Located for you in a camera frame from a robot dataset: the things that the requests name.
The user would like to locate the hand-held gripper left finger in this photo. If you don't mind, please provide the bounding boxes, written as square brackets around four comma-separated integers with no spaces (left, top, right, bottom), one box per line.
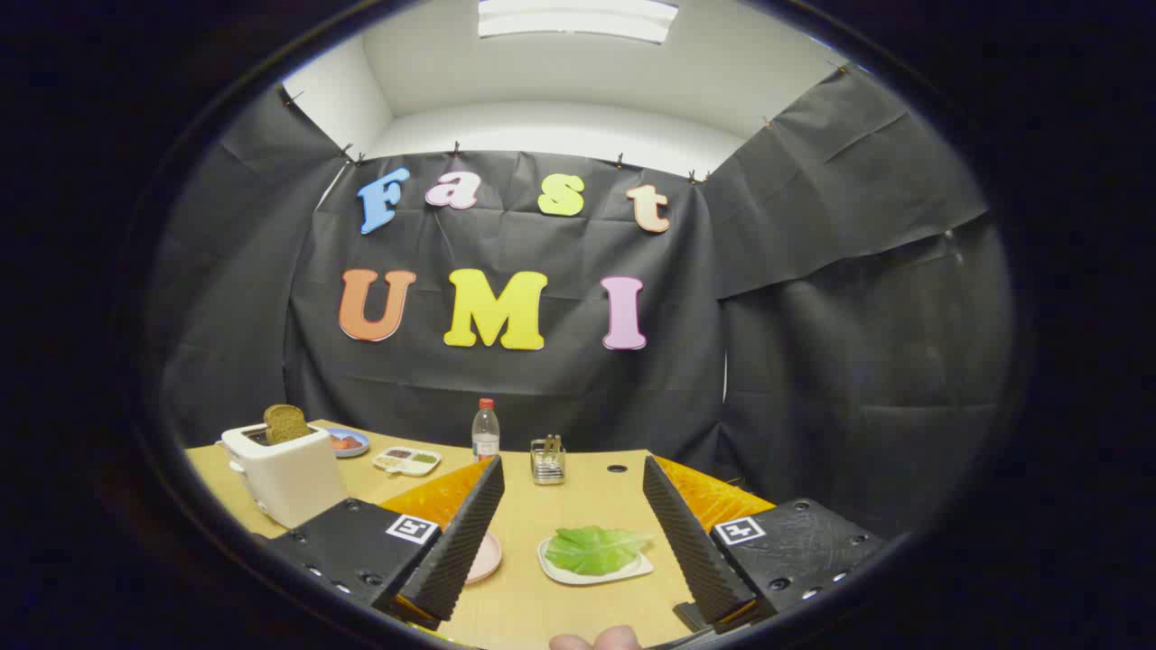
[265,455,507,631]

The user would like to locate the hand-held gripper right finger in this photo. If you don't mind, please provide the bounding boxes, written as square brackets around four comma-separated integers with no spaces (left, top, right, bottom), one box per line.
[642,455,892,635]

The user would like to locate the green lettuce leaf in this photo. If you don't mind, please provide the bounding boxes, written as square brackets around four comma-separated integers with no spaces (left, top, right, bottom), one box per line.
[544,526,655,577]

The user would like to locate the brown toasted bread slice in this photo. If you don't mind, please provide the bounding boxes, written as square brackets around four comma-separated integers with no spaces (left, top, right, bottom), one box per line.
[263,404,312,445]

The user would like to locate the round pink plate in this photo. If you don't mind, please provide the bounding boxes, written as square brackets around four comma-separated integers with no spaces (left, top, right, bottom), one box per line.
[465,531,503,585]

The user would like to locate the square white plate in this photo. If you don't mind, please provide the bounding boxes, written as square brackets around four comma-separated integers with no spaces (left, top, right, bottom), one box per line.
[537,533,655,586]

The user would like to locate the white divided condiment dish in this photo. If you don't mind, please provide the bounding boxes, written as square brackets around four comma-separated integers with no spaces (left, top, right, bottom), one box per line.
[373,446,443,478]

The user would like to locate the clear plastic water bottle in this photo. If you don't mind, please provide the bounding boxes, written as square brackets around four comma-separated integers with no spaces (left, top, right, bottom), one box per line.
[471,398,501,463]

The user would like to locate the small blue plate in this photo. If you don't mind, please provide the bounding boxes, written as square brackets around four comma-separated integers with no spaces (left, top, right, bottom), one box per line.
[323,427,371,459]

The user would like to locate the white toaster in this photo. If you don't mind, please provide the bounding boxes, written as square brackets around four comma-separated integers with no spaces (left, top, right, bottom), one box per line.
[219,422,349,530]

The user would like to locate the ceiling light panel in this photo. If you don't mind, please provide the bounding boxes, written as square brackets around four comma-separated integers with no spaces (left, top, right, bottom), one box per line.
[477,0,680,44]

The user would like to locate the metal wire utensil holder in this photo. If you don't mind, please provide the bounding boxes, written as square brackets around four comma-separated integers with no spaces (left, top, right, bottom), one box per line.
[530,439,567,486]

